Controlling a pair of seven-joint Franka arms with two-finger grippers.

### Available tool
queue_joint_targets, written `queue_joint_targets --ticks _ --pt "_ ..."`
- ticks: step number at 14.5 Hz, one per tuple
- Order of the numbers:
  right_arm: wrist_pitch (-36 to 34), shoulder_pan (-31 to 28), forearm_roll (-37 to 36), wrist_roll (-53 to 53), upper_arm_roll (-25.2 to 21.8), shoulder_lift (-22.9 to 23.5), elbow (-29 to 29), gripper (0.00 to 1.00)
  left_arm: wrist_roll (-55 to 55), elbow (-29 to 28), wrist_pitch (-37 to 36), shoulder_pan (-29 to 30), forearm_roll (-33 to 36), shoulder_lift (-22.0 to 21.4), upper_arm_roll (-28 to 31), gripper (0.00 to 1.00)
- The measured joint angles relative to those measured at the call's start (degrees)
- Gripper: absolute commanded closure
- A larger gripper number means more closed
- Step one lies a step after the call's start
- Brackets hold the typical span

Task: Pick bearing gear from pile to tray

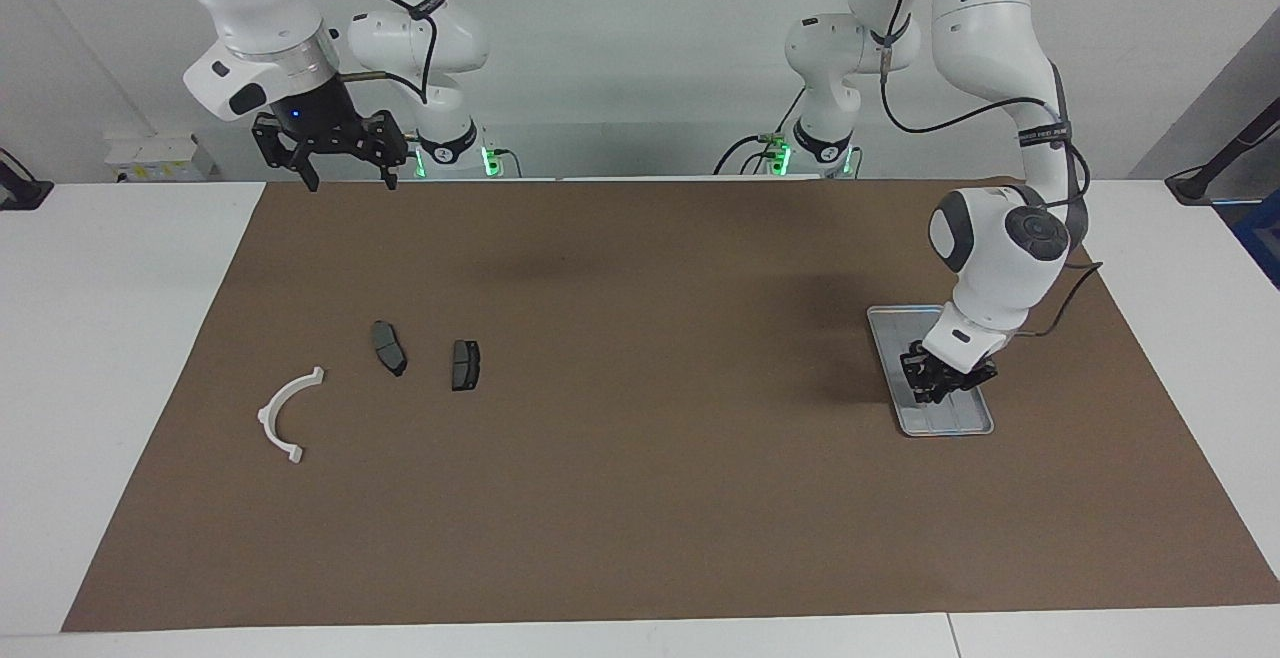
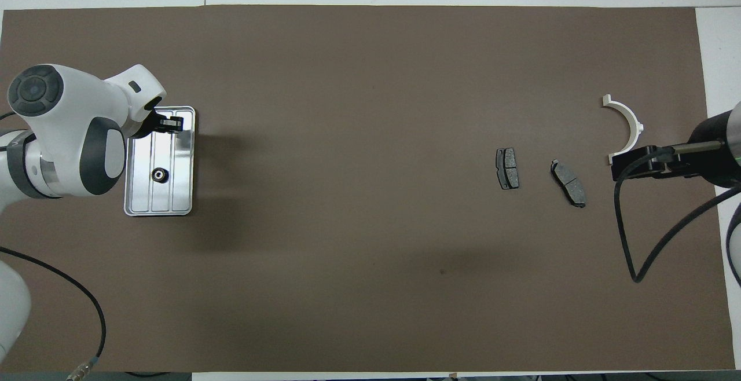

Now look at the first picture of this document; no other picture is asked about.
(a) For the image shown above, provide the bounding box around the black base cable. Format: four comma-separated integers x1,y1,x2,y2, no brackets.
714,88,811,176

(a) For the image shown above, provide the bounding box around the white curved plastic bracket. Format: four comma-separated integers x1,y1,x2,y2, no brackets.
257,366,326,465

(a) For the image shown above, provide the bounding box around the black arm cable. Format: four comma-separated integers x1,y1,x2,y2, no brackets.
870,0,1106,339
330,0,451,104

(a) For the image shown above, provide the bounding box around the black clamp mount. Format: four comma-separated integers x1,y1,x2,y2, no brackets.
0,148,54,211

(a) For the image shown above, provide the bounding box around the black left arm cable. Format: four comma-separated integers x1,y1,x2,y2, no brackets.
870,0,1106,339

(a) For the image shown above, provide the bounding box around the blue crate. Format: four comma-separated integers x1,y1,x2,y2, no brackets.
1232,188,1280,289

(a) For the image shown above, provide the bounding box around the silver metal tray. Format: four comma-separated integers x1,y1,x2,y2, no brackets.
866,305,995,437

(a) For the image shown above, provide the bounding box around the curved dark grey brake pad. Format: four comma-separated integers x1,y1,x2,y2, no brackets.
371,321,408,378

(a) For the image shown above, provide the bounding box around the brown table mat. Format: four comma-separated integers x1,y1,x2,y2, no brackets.
62,178,1280,632

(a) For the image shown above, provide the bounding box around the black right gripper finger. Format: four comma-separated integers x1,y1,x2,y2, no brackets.
360,110,409,191
252,116,319,191

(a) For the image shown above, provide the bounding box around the white power strip box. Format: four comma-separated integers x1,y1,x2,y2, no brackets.
104,133,214,182

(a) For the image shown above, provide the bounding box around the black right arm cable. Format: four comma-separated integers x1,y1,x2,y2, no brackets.
330,0,451,104

